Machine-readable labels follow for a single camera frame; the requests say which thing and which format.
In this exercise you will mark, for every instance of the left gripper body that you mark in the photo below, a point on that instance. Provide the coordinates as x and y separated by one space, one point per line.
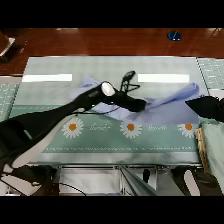
131 102

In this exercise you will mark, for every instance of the light blue shirt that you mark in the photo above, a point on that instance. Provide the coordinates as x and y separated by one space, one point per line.
166 106

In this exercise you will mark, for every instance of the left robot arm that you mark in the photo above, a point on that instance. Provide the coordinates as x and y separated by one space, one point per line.
50 123

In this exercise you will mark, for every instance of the round blue object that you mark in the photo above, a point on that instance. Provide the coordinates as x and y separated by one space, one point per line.
174 35

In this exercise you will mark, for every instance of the brown wooden slat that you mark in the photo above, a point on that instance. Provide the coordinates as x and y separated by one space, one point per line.
201 148

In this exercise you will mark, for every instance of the pale green garment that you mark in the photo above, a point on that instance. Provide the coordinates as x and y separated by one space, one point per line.
215 150

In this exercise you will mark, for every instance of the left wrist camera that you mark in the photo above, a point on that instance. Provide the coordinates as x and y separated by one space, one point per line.
128 76

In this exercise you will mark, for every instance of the silver frame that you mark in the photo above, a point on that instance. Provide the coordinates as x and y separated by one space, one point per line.
133 181

